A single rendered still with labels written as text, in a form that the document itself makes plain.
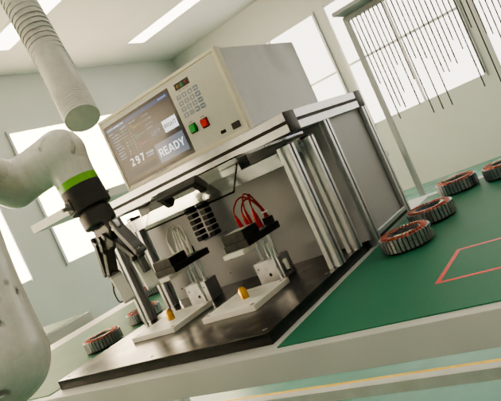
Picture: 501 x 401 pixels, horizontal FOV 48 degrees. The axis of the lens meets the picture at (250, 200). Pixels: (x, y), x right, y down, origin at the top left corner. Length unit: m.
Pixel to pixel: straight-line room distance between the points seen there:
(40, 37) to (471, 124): 5.75
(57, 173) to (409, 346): 0.80
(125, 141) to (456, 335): 1.01
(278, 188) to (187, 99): 0.31
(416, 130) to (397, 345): 6.95
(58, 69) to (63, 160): 1.51
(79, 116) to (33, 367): 1.92
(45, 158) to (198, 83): 0.38
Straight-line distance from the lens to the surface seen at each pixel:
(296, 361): 0.91
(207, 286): 1.47
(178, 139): 1.39
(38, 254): 6.61
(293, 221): 1.41
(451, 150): 7.65
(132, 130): 1.49
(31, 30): 2.90
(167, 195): 1.06
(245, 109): 1.28
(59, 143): 1.26
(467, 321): 0.77
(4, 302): 0.79
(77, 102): 2.58
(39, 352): 0.79
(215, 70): 1.30
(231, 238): 1.27
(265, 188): 1.43
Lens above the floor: 1.02
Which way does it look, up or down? 2 degrees down
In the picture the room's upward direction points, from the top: 24 degrees counter-clockwise
